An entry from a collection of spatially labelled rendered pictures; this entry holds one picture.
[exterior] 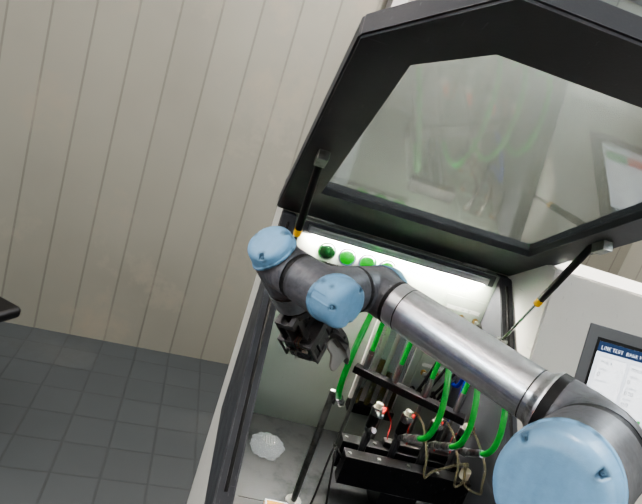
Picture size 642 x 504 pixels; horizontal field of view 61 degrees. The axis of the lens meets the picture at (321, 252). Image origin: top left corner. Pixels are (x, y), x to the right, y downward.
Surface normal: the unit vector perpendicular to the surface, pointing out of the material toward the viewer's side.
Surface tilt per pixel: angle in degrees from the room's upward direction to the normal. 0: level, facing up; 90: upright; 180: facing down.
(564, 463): 83
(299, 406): 90
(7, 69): 90
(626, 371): 76
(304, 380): 90
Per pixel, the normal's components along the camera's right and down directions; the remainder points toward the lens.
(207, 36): 0.18, 0.32
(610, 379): 0.15, 0.06
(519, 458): -0.63, -0.14
